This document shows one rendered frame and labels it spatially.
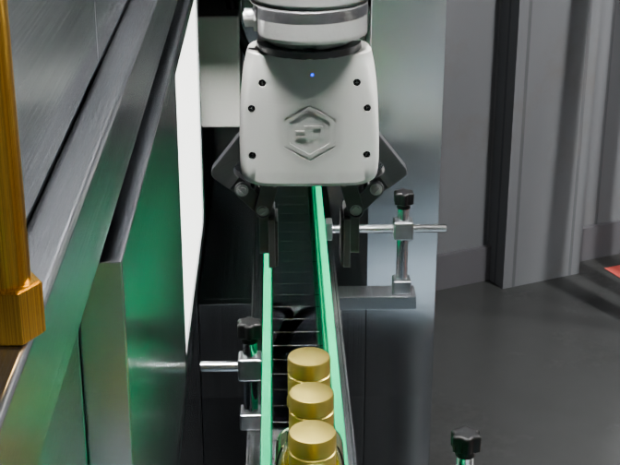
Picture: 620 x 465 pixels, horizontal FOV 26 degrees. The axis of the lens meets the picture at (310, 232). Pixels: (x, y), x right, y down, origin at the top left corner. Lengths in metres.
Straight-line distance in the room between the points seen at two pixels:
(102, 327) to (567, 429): 2.85
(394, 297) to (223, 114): 0.45
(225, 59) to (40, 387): 1.54
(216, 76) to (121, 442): 1.27
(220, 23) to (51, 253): 1.45
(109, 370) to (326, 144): 0.23
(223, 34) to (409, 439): 0.73
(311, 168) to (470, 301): 3.36
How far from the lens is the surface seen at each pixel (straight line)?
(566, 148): 4.37
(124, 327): 0.86
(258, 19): 0.95
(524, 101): 4.22
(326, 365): 1.06
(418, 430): 2.24
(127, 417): 0.89
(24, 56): 0.70
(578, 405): 3.77
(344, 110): 0.96
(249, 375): 1.48
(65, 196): 0.74
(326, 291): 1.65
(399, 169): 1.00
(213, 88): 2.12
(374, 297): 1.88
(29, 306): 0.58
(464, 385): 3.82
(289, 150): 0.97
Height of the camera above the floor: 1.82
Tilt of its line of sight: 22 degrees down
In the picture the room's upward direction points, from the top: straight up
